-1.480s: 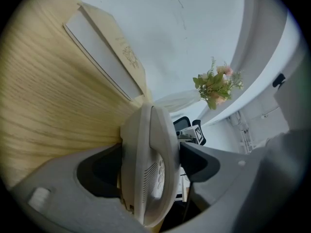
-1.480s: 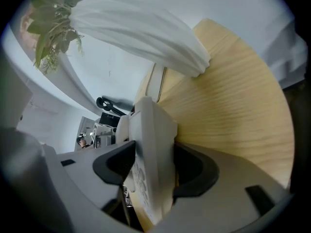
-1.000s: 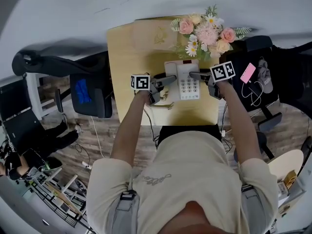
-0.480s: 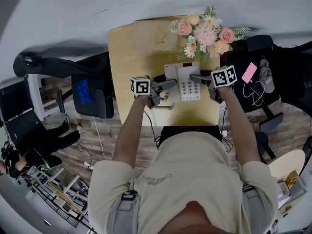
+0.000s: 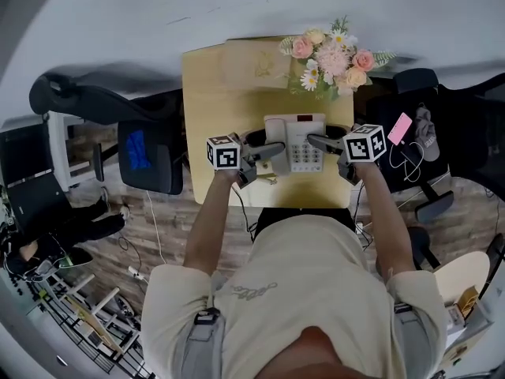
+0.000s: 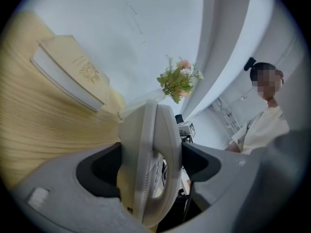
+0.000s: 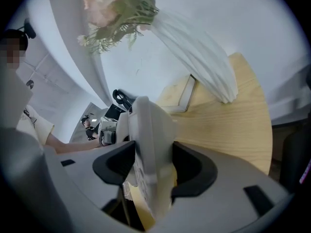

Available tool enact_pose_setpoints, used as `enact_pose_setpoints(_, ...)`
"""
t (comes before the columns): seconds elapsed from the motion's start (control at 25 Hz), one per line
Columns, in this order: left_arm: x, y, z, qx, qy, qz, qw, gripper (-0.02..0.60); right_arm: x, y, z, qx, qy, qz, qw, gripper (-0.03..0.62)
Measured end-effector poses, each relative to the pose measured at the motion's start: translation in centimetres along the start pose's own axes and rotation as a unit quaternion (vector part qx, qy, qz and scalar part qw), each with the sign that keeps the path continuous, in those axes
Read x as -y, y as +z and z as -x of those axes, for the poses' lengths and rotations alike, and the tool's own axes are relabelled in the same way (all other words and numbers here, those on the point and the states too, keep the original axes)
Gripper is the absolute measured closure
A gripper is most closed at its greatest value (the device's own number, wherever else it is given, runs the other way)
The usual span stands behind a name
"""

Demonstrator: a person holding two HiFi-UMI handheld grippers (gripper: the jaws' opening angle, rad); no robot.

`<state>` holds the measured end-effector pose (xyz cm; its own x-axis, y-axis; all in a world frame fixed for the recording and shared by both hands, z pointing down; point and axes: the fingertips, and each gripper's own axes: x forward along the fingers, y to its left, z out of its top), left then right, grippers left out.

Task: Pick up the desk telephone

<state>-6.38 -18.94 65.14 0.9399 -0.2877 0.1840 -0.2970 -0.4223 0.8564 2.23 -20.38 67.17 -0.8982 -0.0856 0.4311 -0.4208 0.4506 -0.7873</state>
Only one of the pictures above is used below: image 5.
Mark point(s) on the person's right forearm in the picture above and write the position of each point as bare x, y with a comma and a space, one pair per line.
388, 219

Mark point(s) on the person's black trousers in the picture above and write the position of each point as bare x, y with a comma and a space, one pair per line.
272, 215

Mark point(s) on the person's beige t-shirt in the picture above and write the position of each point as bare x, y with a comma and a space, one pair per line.
300, 275

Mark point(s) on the white power strip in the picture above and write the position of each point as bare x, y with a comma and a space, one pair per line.
136, 273

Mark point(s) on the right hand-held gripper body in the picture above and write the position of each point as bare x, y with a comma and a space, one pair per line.
365, 145

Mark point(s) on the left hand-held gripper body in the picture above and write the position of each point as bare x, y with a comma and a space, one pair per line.
223, 152

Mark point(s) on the black mesh office chair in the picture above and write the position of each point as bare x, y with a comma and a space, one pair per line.
465, 132

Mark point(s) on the pink smartphone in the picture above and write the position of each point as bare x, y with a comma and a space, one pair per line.
400, 128

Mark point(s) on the person's left forearm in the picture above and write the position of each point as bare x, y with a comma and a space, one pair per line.
207, 219

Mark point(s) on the white desk telephone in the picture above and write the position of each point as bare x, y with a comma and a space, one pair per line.
304, 160

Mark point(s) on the black monitor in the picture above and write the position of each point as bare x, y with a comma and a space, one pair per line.
31, 180

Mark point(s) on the grey cap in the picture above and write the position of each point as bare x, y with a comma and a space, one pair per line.
428, 136

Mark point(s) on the round wooden side table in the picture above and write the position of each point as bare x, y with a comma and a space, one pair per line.
463, 275

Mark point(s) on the wooden desk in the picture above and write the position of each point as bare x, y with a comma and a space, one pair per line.
205, 105

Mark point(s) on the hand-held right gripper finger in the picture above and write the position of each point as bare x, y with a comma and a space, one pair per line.
325, 139
327, 147

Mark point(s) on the black office chair with headrest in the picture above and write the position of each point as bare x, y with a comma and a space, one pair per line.
102, 105

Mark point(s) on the blue cloth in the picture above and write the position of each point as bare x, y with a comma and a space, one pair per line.
138, 150

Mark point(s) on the white cabinet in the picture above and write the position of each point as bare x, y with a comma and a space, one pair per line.
79, 160

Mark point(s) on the pink and white flower bouquet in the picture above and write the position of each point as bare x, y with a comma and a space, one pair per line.
335, 59

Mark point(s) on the person's face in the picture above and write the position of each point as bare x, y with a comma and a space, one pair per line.
321, 353

